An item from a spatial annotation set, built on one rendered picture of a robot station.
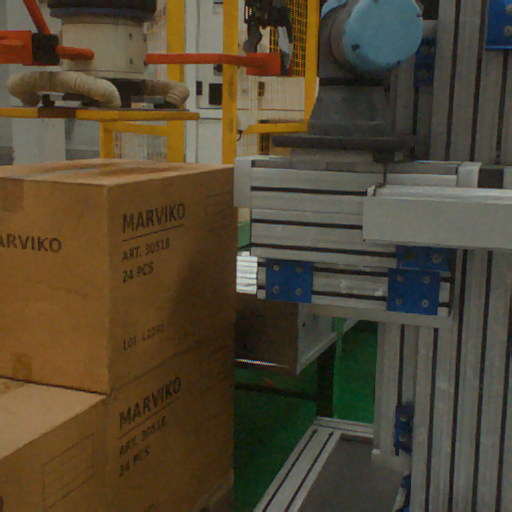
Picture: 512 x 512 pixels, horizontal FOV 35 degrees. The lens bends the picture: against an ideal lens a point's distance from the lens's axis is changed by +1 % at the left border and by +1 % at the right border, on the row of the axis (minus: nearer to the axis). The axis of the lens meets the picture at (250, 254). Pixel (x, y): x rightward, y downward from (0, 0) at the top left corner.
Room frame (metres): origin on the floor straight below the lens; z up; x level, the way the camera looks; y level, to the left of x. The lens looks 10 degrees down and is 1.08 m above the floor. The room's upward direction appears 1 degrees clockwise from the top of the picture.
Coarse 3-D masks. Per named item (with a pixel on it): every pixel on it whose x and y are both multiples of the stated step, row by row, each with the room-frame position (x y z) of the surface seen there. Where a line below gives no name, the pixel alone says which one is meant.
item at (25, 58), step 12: (12, 36) 1.54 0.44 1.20; (24, 36) 1.53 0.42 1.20; (36, 36) 1.53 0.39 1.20; (48, 36) 1.56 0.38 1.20; (36, 48) 1.54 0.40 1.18; (48, 48) 1.57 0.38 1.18; (0, 60) 1.55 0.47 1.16; (12, 60) 1.54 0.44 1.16; (24, 60) 1.53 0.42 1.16; (36, 60) 1.53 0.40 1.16; (48, 60) 1.56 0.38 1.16
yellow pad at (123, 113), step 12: (120, 96) 1.69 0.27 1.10; (96, 108) 1.64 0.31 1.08; (108, 108) 1.63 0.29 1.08; (120, 108) 1.69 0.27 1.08; (132, 108) 1.75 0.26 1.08; (144, 108) 1.82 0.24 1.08; (156, 108) 1.82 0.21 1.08; (96, 120) 1.62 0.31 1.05; (108, 120) 1.61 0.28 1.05; (120, 120) 1.60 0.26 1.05; (132, 120) 1.64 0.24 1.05; (144, 120) 1.68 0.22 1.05; (156, 120) 1.73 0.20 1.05; (168, 120) 1.77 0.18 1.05; (180, 120) 1.82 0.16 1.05; (192, 120) 1.87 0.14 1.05
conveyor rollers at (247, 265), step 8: (240, 248) 3.10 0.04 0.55; (248, 248) 3.09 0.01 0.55; (240, 256) 2.91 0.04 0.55; (248, 256) 2.98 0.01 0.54; (240, 264) 2.80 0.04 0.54; (248, 264) 2.79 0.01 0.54; (256, 264) 2.78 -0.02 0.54; (240, 272) 2.62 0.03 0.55; (248, 272) 2.61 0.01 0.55; (240, 280) 2.51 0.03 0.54; (248, 280) 2.51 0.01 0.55; (240, 288) 2.41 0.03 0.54; (248, 288) 2.40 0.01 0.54
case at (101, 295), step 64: (0, 192) 1.55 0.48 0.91; (64, 192) 1.50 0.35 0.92; (128, 192) 1.53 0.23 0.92; (192, 192) 1.78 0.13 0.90; (0, 256) 1.56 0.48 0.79; (64, 256) 1.50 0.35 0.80; (128, 256) 1.53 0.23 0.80; (192, 256) 1.78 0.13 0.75; (0, 320) 1.56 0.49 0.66; (64, 320) 1.50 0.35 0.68; (128, 320) 1.53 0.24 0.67; (192, 320) 1.78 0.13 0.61; (64, 384) 1.50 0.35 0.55
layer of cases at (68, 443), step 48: (0, 384) 1.52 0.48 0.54; (48, 384) 1.52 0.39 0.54; (144, 384) 1.59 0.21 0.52; (192, 384) 1.79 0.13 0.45; (0, 432) 1.29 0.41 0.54; (48, 432) 1.30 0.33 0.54; (96, 432) 1.43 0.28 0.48; (144, 432) 1.59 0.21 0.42; (192, 432) 1.80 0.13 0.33; (0, 480) 1.19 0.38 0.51; (48, 480) 1.30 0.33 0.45; (96, 480) 1.43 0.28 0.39; (144, 480) 1.59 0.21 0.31; (192, 480) 1.80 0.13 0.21
